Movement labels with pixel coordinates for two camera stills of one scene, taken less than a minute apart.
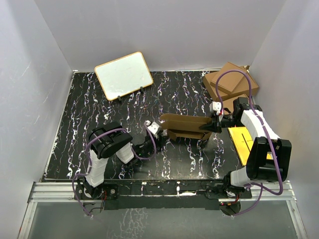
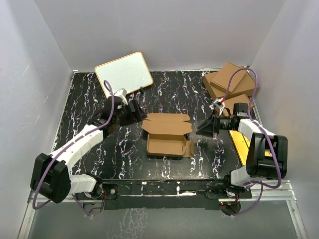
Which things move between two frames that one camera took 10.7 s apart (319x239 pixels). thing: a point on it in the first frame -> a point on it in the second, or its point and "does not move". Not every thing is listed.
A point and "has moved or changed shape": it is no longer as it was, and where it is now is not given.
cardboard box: x=245 y=85 does not move
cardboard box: x=228 y=103 does not move
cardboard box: x=185 y=125 has moved or changed shape
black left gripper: x=160 y=140 -> x=132 y=119
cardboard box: x=228 y=81 does not move
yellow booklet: x=242 y=142 does not move
